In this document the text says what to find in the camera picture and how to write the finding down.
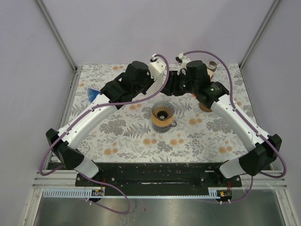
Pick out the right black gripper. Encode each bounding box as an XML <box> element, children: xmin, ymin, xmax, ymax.
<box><xmin>159</xmin><ymin>71</ymin><xmax>198</xmax><ymax>97</ymax></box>

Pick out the clear ribbed glass dripper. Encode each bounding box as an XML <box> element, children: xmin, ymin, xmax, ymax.
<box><xmin>151</xmin><ymin>101</ymin><xmax>174</xmax><ymax>127</ymax></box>

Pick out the dark wooden ring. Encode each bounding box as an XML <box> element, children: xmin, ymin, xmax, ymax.
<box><xmin>199</xmin><ymin>101</ymin><xmax>212</xmax><ymax>113</ymax></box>

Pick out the light wooden dripper ring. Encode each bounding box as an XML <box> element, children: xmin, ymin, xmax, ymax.
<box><xmin>150</xmin><ymin>112</ymin><xmax>175</xmax><ymax>128</ymax></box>

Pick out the glass coffee server carafe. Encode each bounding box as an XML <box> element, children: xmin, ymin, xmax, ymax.
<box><xmin>152</xmin><ymin>121</ymin><xmax>177</xmax><ymax>133</ymax></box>

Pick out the white paper coffee filter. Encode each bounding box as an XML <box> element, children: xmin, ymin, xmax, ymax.
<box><xmin>143</xmin><ymin>73</ymin><xmax>166</xmax><ymax>98</ymax></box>

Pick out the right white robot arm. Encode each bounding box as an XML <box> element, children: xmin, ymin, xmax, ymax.
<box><xmin>162</xmin><ymin>58</ymin><xmax>282</xmax><ymax>186</ymax></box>

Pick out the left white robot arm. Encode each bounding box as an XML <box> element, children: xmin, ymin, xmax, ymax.
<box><xmin>46</xmin><ymin>61</ymin><xmax>165</xmax><ymax>186</ymax></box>

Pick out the floral patterned table mat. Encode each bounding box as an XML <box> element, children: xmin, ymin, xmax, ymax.
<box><xmin>68</xmin><ymin>63</ymin><xmax>256</xmax><ymax>162</ymax></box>

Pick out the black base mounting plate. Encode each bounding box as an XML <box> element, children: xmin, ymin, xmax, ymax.
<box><xmin>75</xmin><ymin>162</ymin><xmax>242</xmax><ymax>197</ymax></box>

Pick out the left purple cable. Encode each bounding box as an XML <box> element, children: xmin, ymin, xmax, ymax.
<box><xmin>39</xmin><ymin>54</ymin><xmax>170</xmax><ymax>215</ymax></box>

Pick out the purple cable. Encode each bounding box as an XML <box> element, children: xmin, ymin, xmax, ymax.
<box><xmin>182</xmin><ymin>50</ymin><xmax>287</xmax><ymax>205</ymax></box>
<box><xmin>39</xmin><ymin>54</ymin><xmax>170</xmax><ymax>215</ymax></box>

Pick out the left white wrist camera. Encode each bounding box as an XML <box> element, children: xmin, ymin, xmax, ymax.
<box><xmin>148</xmin><ymin>54</ymin><xmax>166</xmax><ymax>80</ymax></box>

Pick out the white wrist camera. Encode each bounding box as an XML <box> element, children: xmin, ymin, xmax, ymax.
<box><xmin>175</xmin><ymin>53</ymin><xmax>191</xmax><ymax>75</ymax></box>
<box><xmin>148</xmin><ymin>54</ymin><xmax>166</xmax><ymax>80</ymax></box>

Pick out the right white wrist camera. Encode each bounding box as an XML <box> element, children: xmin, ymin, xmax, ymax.
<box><xmin>175</xmin><ymin>53</ymin><xmax>191</xmax><ymax>75</ymax></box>

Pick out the white slotted cable duct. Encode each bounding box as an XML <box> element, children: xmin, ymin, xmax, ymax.
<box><xmin>43</xmin><ymin>189</ymin><xmax>220</xmax><ymax>199</ymax></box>

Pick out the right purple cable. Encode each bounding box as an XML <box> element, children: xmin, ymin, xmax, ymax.
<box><xmin>182</xmin><ymin>50</ymin><xmax>287</xmax><ymax>205</ymax></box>

